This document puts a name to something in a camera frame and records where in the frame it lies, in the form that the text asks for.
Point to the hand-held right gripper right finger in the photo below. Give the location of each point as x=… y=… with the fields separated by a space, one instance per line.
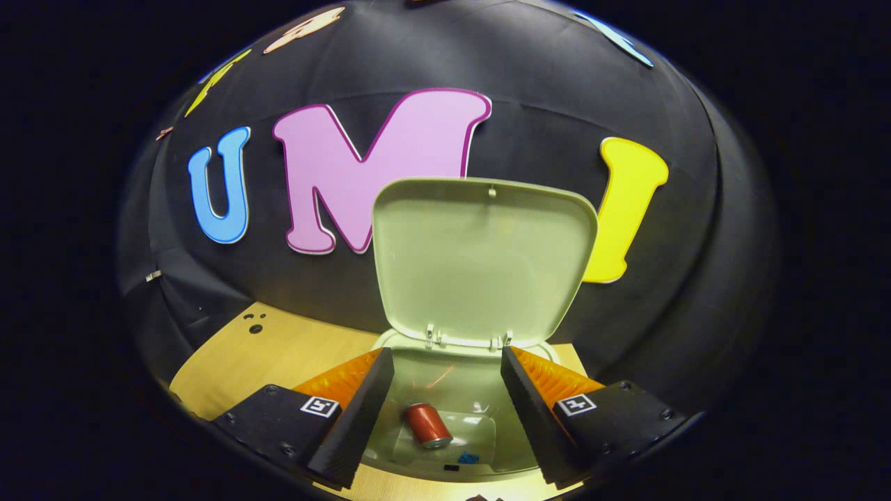
x=529 y=417

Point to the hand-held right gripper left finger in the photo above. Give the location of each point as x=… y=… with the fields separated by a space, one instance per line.
x=362 y=417

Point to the orange pop can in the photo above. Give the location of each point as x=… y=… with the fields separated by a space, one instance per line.
x=426 y=423

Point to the blue paper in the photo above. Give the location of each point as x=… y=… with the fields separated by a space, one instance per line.
x=468 y=458

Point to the pale green desktop garbage bin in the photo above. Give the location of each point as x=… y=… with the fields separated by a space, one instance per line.
x=480 y=264

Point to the wooden desktop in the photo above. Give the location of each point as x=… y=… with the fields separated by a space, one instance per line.
x=278 y=348

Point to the black backdrop cloth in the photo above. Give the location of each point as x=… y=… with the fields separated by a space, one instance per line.
x=529 y=125

